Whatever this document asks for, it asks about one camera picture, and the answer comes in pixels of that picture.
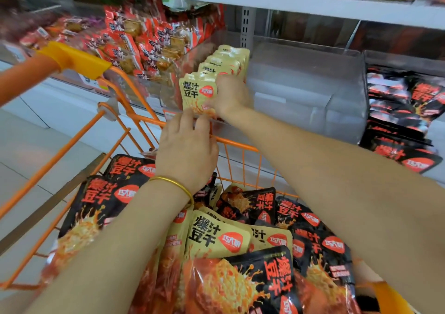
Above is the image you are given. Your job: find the pile of black orange snacks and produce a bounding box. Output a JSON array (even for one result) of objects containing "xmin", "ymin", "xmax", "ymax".
[{"xmin": 38, "ymin": 154, "xmax": 362, "ymax": 314}]

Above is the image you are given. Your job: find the heap of dark brown packets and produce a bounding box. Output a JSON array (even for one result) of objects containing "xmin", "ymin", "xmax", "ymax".
[{"xmin": 0, "ymin": 0, "xmax": 62, "ymax": 44}]

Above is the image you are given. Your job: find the person's right forearm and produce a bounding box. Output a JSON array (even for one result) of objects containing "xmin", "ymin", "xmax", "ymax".
[{"xmin": 222, "ymin": 104, "xmax": 445, "ymax": 314}]

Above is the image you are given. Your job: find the row of yellow orange snacks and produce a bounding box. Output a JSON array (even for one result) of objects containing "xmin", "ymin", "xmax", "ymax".
[{"xmin": 198, "ymin": 44, "xmax": 251, "ymax": 83}]

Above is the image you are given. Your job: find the person's left hand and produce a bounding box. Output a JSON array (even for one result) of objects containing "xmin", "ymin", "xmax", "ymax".
[{"xmin": 155, "ymin": 109, "xmax": 220, "ymax": 195}]

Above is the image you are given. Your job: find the person's right hand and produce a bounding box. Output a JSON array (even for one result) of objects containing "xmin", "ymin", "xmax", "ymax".
[{"xmin": 212, "ymin": 74, "xmax": 255, "ymax": 121}]

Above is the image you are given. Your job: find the person's left forearm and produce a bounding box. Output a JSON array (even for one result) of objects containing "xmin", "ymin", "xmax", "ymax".
[{"xmin": 24, "ymin": 180, "xmax": 194, "ymax": 314}]

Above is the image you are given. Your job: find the gold bracelet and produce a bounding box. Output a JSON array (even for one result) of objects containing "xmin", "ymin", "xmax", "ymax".
[{"xmin": 148, "ymin": 176, "xmax": 196, "ymax": 207}]

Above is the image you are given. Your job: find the yellow orange snack packet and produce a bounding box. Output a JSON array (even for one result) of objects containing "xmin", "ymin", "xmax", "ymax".
[{"xmin": 179, "ymin": 73, "xmax": 221, "ymax": 117}]

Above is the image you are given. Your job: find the orange shopping cart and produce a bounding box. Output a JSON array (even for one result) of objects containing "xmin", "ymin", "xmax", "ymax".
[{"xmin": 0, "ymin": 41, "xmax": 415, "ymax": 314}]

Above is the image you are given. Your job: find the row of black orange snacks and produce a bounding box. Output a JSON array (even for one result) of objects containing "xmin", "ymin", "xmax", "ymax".
[{"xmin": 360, "ymin": 66, "xmax": 445, "ymax": 175}]

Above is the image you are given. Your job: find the pile of red tan packets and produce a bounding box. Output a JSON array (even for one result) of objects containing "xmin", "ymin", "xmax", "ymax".
[{"xmin": 21, "ymin": 0, "xmax": 228, "ymax": 83}]

